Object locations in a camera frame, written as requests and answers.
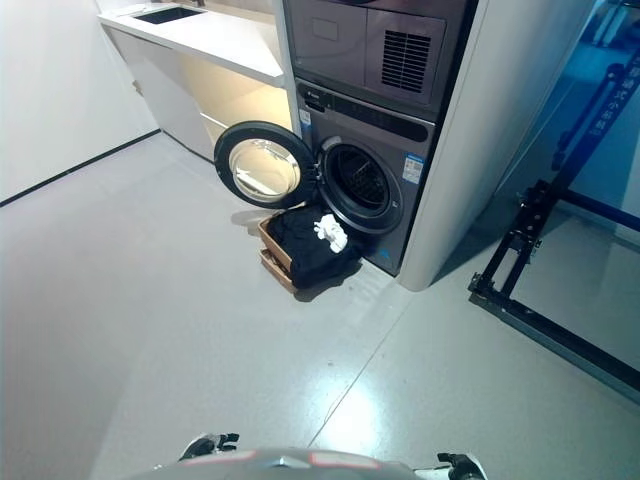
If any white cloth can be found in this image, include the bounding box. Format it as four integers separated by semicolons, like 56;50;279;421
312;214;350;256

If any woven wicker laundry basket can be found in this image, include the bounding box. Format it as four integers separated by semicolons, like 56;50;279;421
256;209;365;294

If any round washing machine door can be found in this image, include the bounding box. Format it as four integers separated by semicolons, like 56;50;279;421
213;120;322;211

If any grey front-load washing machine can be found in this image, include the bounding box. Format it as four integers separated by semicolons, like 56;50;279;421
293;77;438;277

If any black garment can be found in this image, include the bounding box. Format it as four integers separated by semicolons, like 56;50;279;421
267;206;364;291

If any blue white energy label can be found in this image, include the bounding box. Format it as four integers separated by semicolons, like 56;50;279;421
403;151;425;187

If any white appliance cabinet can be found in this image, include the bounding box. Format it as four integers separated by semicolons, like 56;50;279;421
272;0;597;292

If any grey stacked dryer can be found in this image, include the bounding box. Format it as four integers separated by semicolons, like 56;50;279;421
282;0;480;122

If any white counter cabinet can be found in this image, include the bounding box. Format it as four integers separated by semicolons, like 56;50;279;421
96;0;294;165

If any silver robot torso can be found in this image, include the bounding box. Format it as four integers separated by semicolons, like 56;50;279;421
149;446;482;480

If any black recessed sink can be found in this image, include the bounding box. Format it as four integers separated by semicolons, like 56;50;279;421
130;4;209;27

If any black metal gantry frame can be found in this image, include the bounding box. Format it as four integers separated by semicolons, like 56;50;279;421
466;63;640;402

